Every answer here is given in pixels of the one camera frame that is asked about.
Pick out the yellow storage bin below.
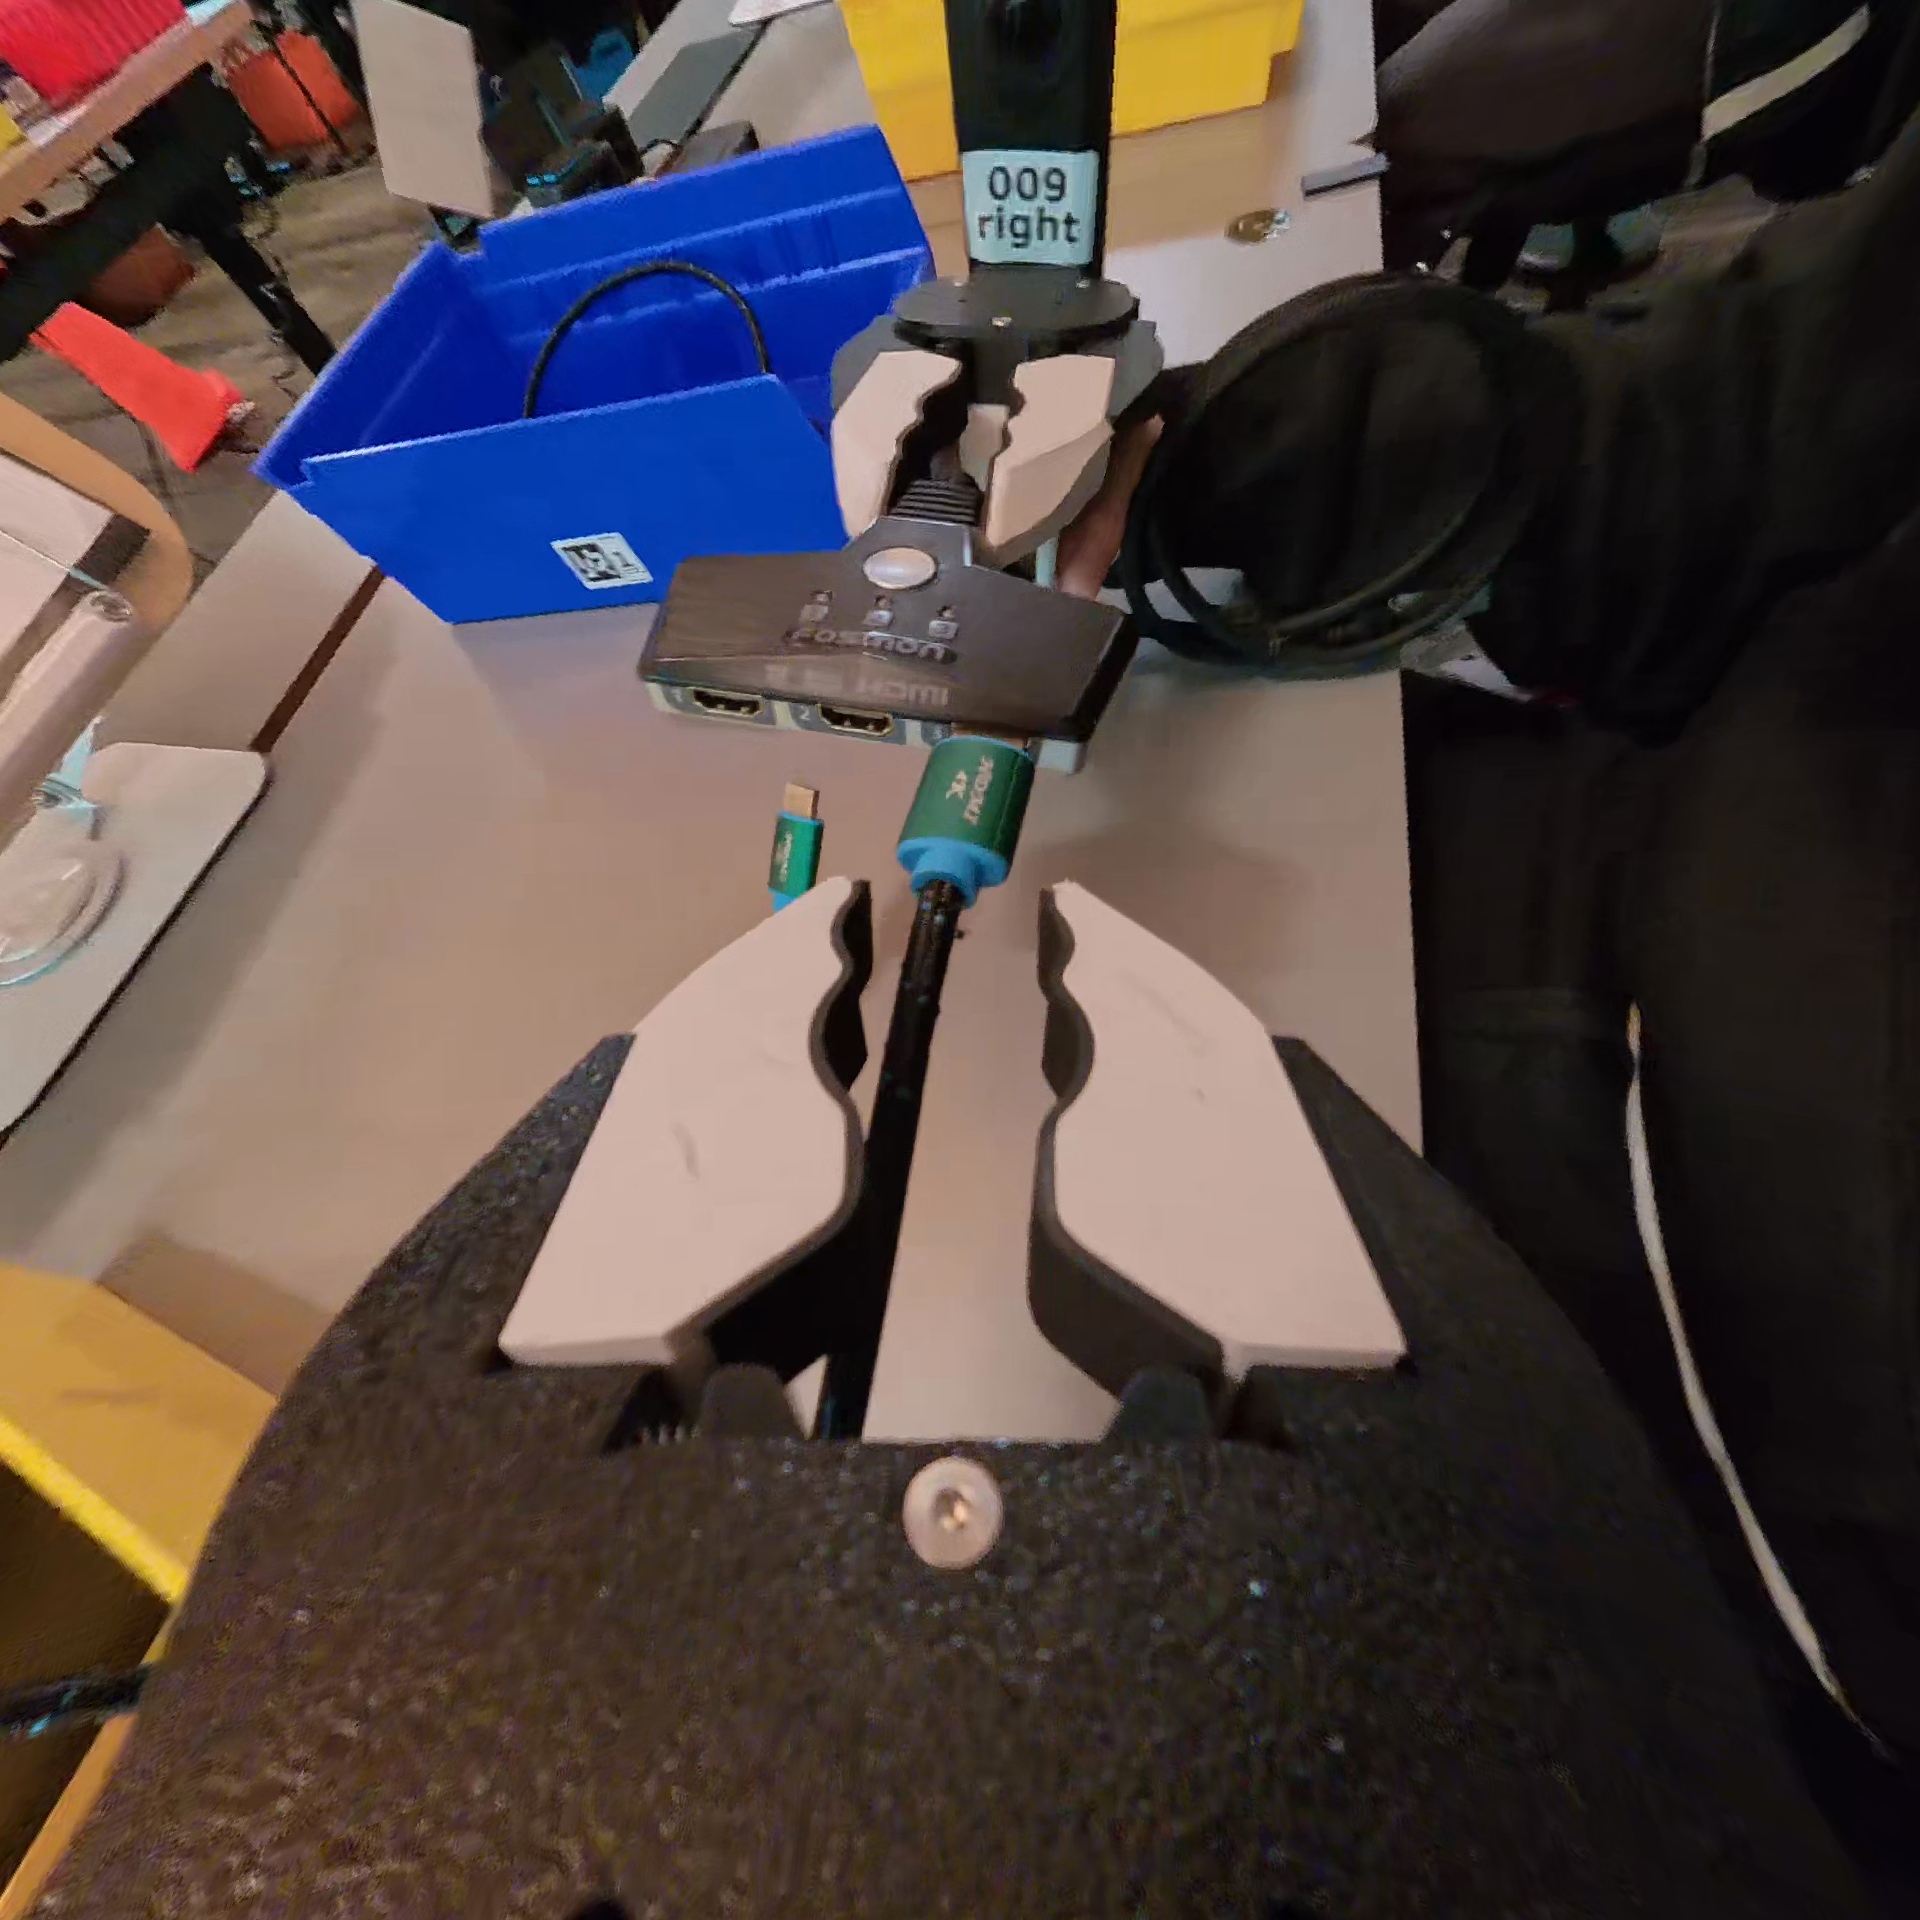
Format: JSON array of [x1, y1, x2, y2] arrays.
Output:
[[839, 0, 1307, 138]]

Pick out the grey board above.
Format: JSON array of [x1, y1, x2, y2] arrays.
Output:
[[351, 0, 500, 222]]

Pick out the wooden table black legs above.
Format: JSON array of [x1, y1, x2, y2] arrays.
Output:
[[0, 0, 340, 376]]

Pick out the red storage bin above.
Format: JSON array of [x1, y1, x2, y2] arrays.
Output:
[[0, 0, 189, 97]]

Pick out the person's torso black hoodie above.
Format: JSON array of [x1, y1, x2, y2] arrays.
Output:
[[1403, 494, 1920, 1861]]

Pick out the person's right hand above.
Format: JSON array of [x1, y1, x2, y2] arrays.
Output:
[[1059, 417, 1168, 600]]

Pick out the grey desk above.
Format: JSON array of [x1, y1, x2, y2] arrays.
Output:
[[0, 0, 1424, 1413]]

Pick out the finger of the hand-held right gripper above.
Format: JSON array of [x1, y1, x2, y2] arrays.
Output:
[[828, 347, 969, 539], [975, 353, 1118, 560]]

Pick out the blue storage bin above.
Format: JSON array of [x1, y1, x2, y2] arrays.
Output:
[[251, 123, 936, 627]]

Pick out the person's right forearm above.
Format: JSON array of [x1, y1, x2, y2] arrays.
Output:
[[1118, 150, 1920, 743]]

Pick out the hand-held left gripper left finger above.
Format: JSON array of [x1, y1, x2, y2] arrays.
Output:
[[498, 875, 874, 1413]]

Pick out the red orange floor marker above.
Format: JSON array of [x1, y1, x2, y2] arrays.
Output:
[[32, 299, 249, 473]]

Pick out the black hdmi switch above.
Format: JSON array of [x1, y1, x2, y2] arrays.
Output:
[[637, 515, 1143, 778]]

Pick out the orange bag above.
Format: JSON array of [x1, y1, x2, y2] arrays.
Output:
[[232, 31, 363, 150]]

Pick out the black hub cable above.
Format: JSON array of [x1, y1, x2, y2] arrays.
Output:
[[522, 259, 771, 421]]

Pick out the wooden document stand white base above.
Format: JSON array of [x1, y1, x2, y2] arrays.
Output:
[[0, 387, 273, 1134]]

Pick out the yellow bin with divider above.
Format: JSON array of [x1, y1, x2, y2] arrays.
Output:
[[0, 1258, 282, 1920]]

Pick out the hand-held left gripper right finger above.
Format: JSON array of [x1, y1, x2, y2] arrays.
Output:
[[1028, 880, 1412, 1419]]

